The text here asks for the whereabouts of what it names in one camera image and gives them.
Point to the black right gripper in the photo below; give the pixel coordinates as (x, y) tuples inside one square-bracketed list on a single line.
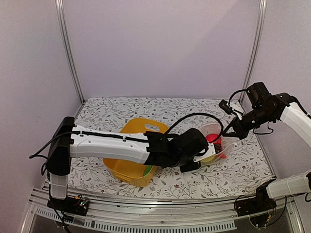
[(240, 131)]

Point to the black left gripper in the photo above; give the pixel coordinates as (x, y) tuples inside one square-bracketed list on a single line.
[(191, 168)]

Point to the clear zip top bag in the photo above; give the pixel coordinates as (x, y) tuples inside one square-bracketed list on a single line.
[(227, 143)]

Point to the red toy apple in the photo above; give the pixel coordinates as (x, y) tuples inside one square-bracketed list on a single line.
[(212, 138)]

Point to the orange toy carrot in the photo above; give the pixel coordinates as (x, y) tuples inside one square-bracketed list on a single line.
[(222, 156)]

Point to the yellow toy lemon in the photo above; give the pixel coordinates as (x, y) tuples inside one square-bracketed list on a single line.
[(208, 160)]

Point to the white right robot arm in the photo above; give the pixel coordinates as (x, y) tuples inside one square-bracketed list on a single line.
[(292, 114)]

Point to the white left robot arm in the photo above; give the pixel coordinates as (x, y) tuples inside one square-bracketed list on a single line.
[(75, 141)]

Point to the green toy cucumber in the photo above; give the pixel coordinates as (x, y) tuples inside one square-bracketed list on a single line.
[(147, 170)]

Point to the floral tablecloth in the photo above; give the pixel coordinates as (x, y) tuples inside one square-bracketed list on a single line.
[(244, 169)]

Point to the yellow plastic basket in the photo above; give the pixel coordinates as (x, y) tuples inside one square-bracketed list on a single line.
[(130, 172)]

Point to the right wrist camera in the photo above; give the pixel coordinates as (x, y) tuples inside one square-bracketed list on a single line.
[(224, 105)]

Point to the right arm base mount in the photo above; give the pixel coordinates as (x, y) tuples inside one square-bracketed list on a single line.
[(261, 206)]

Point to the right aluminium frame post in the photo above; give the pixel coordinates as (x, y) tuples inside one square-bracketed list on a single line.
[(256, 42)]

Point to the aluminium frame post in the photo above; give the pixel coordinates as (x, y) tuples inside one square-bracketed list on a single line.
[(256, 42), (68, 51)]

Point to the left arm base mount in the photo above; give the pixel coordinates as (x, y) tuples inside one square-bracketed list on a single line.
[(73, 205)]

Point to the left aluminium frame post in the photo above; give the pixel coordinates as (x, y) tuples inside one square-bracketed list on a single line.
[(68, 51)]

